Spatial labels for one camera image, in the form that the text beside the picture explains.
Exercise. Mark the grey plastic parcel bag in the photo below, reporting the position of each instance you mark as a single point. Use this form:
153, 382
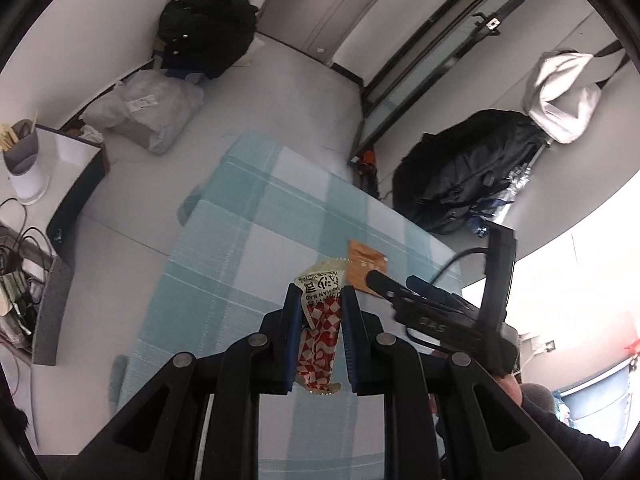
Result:
149, 109

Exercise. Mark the black framed glass door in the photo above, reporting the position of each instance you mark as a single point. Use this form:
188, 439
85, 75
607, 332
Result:
449, 34

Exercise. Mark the black hanging backpack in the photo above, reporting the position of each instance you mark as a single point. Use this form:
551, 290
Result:
446, 174

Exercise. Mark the white hanging bag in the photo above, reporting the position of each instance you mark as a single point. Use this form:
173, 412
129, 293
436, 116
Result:
553, 100

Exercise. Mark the orange black tool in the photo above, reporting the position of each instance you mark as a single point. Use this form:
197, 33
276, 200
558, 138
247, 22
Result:
366, 172

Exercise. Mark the person right hand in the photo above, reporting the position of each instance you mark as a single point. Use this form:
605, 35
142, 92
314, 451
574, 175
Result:
512, 388

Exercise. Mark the folded blue silver umbrella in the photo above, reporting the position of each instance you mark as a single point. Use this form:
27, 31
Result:
493, 209

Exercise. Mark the teal checked tablecloth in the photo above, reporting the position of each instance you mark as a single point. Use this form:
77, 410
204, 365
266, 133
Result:
266, 215

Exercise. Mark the red white snack wrapper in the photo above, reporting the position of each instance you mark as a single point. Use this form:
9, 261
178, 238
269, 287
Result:
320, 297

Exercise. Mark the brown sachet packet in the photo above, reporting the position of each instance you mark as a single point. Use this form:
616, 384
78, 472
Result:
362, 260

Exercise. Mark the black backpack on floor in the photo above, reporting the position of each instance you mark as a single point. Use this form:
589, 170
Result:
205, 36

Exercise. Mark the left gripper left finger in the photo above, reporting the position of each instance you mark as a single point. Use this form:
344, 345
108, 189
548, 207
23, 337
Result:
292, 319

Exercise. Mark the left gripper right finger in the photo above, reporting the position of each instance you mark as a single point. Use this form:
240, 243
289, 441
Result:
352, 335

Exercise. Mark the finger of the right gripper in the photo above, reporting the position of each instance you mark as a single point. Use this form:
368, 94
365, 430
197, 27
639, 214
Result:
390, 290
433, 293

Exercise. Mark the white side cabinet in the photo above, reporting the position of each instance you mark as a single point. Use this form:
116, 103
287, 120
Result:
71, 169

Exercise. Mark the grey white utensil holder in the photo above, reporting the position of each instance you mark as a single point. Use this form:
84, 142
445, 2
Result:
21, 154

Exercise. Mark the grey entrance door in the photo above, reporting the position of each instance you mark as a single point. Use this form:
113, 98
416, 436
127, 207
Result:
316, 28

